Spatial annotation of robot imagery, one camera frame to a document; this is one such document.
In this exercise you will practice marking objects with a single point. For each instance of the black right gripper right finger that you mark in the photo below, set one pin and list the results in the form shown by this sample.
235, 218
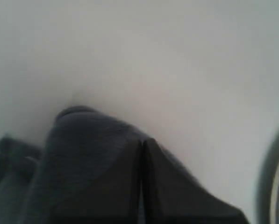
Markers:
170, 197

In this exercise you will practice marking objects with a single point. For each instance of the blue fleece towel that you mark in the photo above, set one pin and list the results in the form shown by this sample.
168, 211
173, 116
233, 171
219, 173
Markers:
82, 144

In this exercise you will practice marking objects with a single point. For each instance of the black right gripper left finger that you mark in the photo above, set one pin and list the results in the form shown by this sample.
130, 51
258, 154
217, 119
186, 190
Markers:
116, 194

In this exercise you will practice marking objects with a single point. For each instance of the round steel plate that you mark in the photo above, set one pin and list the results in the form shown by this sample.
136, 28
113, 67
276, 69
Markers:
267, 201

